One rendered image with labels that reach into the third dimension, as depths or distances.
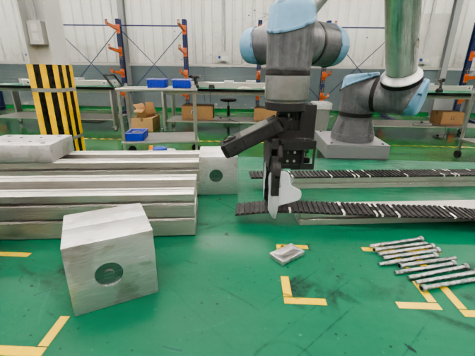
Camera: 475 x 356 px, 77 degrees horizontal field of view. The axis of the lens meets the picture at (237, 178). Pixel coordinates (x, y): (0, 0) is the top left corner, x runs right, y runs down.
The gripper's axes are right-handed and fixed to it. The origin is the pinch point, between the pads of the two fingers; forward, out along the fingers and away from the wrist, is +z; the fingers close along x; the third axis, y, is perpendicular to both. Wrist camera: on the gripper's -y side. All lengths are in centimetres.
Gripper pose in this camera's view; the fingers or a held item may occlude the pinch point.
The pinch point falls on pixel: (268, 205)
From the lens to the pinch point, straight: 59.2
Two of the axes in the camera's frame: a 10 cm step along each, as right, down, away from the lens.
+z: -0.2, 9.4, 3.4
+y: 10.0, -0.1, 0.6
